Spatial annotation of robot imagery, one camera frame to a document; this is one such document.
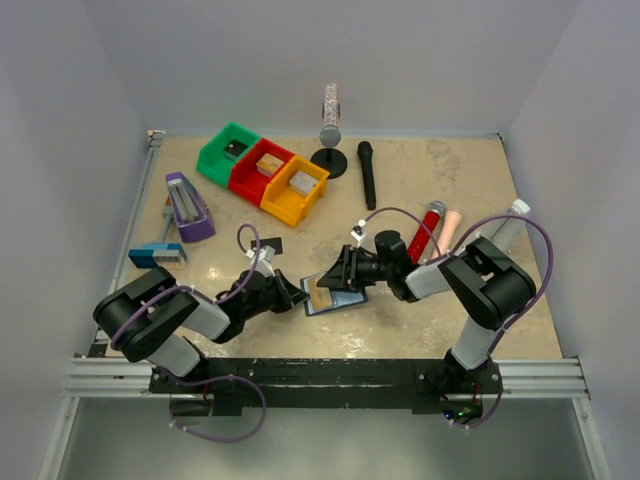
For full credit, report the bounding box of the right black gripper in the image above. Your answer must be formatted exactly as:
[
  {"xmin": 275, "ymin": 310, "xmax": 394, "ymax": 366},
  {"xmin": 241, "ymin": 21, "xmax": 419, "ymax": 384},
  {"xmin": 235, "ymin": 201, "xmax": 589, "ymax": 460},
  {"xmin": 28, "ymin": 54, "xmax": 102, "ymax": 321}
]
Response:
[{"xmin": 317, "ymin": 244, "xmax": 394, "ymax": 293}]

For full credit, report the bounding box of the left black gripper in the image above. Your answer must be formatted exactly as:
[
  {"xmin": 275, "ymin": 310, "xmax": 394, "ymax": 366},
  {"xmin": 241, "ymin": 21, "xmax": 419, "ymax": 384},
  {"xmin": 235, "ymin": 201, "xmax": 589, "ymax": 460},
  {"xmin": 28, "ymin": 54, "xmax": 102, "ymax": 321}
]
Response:
[{"xmin": 243, "ymin": 269, "xmax": 310, "ymax": 321}]

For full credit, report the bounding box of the blue leather card holder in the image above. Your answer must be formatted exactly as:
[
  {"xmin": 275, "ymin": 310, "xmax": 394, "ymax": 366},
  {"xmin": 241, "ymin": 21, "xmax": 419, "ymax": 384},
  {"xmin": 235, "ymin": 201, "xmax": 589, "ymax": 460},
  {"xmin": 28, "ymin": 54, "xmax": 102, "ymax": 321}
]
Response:
[{"xmin": 300, "ymin": 275, "xmax": 368, "ymax": 317}]

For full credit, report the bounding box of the gold credit card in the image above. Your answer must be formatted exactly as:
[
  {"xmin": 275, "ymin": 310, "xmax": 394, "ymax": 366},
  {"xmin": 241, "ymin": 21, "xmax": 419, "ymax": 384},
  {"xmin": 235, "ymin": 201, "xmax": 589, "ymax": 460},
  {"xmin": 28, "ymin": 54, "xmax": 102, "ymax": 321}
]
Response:
[{"xmin": 309, "ymin": 284, "xmax": 335, "ymax": 313}]

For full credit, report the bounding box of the black credit card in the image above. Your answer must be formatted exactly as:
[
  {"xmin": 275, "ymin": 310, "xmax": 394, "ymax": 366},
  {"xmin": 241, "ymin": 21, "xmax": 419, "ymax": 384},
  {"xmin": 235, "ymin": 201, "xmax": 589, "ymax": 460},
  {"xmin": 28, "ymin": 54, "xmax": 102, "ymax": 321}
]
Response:
[{"xmin": 248, "ymin": 237, "xmax": 284, "ymax": 255}]

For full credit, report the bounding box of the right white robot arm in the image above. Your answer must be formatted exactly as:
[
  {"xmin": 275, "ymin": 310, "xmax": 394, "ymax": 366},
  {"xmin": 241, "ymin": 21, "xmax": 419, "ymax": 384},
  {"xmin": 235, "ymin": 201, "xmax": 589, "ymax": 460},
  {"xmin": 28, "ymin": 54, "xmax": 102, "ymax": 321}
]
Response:
[{"xmin": 317, "ymin": 230, "xmax": 536, "ymax": 392}]

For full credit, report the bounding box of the card stack in yellow bin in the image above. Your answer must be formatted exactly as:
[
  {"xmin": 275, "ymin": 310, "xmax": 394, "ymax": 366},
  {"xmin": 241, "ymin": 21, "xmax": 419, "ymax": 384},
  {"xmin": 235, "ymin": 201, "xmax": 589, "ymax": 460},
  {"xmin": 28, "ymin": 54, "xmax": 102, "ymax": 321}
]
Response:
[{"xmin": 289, "ymin": 170, "xmax": 318, "ymax": 197}]

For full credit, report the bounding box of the card stack in red bin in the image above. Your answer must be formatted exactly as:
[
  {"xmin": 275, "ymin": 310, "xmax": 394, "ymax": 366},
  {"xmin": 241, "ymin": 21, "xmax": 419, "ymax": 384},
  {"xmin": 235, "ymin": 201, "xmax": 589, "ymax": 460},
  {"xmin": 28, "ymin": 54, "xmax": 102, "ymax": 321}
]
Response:
[{"xmin": 256, "ymin": 154, "xmax": 283, "ymax": 177}]

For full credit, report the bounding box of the card stack in green bin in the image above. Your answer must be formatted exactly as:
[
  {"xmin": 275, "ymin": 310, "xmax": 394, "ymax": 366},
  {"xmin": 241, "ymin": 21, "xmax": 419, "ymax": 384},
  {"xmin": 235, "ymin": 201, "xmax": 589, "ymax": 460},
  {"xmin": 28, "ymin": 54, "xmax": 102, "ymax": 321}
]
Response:
[{"xmin": 223, "ymin": 140, "xmax": 248, "ymax": 162}]

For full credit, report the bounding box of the yellow plastic bin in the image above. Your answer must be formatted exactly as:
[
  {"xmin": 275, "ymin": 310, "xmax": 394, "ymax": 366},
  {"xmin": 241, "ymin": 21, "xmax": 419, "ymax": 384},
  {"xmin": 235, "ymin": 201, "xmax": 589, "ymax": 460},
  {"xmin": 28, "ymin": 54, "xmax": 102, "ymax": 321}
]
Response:
[{"xmin": 260, "ymin": 155, "xmax": 329, "ymax": 227}]

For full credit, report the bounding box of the red glitter microphone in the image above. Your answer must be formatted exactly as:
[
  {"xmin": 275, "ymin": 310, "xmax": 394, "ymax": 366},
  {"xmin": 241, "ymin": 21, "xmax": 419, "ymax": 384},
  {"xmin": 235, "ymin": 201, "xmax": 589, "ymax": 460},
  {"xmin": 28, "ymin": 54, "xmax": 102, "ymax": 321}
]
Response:
[{"xmin": 408, "ymin": 200, "xmax": 446, "ymax": 263}]

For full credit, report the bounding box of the black round microphone stand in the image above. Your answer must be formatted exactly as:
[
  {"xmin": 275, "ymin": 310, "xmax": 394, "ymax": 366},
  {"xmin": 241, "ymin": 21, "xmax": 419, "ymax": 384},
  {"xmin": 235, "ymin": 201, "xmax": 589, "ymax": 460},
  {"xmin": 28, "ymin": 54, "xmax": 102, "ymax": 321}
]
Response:
[{"xmin": 311, "ymin": 148, "xmax": 348, "ymax": 179}]

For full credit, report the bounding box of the red plastic bin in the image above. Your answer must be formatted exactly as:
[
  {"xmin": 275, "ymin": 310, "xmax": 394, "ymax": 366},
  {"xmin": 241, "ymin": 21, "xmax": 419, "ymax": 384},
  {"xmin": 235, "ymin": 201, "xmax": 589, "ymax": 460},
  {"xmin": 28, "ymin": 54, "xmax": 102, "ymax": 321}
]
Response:
[{"xmin": 228, "ymin": 138, "xmax": 294, "ymax": 207}]

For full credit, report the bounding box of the purple metronome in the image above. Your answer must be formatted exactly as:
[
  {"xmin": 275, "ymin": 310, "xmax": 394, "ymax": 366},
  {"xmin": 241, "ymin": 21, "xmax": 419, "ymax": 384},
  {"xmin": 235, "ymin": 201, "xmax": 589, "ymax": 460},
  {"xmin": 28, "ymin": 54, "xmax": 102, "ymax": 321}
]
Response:
[{"xmin": 166, "ymin": 172, "xmax": 216, "ymax": 243}]

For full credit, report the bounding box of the black handheld microphone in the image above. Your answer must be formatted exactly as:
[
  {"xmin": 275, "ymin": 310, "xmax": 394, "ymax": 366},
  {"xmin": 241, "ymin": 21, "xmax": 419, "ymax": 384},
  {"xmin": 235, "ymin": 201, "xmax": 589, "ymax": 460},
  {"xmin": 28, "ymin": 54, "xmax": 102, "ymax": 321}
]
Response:
[{"xmin": 357, "ymin": 141, "xmax": 376, "ymax": 211}]

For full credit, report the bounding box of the blue grey block tool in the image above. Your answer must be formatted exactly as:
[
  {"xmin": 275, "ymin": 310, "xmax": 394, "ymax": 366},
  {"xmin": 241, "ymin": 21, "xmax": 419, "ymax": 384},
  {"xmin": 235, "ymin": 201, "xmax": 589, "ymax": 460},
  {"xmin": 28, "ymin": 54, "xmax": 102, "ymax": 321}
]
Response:
[{"xmin": 128, "ymin": 198, "xmax": 187, "ymax": 270}]

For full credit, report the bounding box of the glitter microphone on stand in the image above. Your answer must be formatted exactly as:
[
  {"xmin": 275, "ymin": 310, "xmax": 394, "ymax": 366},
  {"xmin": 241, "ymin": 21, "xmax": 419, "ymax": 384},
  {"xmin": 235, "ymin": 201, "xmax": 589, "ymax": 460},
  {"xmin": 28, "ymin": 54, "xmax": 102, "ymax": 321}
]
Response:
[{"xmin": 319, "ymin": 83, "xmax": 341, "ymax": 148}]

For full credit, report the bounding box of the green plastic bin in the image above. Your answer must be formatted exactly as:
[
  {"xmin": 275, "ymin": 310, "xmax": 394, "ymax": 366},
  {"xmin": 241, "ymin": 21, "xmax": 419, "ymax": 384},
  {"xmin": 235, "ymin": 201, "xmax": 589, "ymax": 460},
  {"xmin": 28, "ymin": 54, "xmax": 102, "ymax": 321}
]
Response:
[{"xmin": 196, "ymin": 122, "xmax": 261, "ymax": 188}]

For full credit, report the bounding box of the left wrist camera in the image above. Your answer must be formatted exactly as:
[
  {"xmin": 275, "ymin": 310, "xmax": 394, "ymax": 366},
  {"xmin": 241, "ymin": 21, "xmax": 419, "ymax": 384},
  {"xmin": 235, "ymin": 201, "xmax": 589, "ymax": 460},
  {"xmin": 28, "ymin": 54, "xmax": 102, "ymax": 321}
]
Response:
[{"xmin": 245, "ymin": 248, "xmax": 275, "ymax": 277}]

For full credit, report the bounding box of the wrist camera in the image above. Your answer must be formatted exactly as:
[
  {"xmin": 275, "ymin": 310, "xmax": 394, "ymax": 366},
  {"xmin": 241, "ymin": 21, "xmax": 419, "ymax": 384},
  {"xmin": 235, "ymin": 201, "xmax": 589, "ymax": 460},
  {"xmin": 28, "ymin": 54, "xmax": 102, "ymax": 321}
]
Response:
[
  {"xmin": 245, "ymin": 248, "xmax": 275, "ymax": 277},
  {"xmin": 350, "ymin": 219, "xmax": 367, "ymax": 247}
]

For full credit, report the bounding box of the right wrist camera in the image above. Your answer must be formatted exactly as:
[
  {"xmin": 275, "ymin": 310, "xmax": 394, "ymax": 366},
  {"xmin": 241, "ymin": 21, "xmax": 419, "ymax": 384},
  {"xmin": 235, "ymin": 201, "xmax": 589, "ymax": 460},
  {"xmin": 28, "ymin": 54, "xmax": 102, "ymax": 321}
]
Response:
[{"xmin": 350, "ymin": 219, "xmax": 367, "ymax": 247}]

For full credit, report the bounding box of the base left purple cable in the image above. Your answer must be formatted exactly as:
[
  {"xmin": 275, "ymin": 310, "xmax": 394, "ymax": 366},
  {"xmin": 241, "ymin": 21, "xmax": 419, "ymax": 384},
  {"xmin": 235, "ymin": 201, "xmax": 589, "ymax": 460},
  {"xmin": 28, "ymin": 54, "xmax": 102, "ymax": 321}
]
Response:
[{"xmin": 168, "ymin": 374, "xmax": 269, "ymax": 443}]

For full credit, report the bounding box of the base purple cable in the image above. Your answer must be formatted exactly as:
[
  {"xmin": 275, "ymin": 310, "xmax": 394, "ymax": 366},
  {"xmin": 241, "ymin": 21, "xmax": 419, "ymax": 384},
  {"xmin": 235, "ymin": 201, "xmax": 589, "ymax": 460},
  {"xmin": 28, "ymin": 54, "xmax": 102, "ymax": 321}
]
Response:
[
  {"xmin": 168, "ymin": 374, "xmax": 269, "ymax": 443},
  {"xmin": 447, "ymin": 367, "xmax": 506, "ymax": 430}
]

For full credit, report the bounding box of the base right purple cable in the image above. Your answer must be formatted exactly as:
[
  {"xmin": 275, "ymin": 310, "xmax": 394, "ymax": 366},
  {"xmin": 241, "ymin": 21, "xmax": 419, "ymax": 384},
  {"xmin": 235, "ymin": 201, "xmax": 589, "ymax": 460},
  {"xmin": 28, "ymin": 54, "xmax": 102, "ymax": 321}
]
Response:
[{"xmin": 447, "ymin": 367, "xmax": 506, "ymax": 430}]

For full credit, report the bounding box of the aluminium frame rail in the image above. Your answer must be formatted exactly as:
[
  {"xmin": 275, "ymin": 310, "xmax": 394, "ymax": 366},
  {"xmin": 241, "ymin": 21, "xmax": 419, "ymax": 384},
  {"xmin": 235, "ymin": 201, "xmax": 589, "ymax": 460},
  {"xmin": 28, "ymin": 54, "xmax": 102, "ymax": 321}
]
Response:
[{"xmin": 34, "ymin": 130, "xmax": 166, "ymax": 480}]

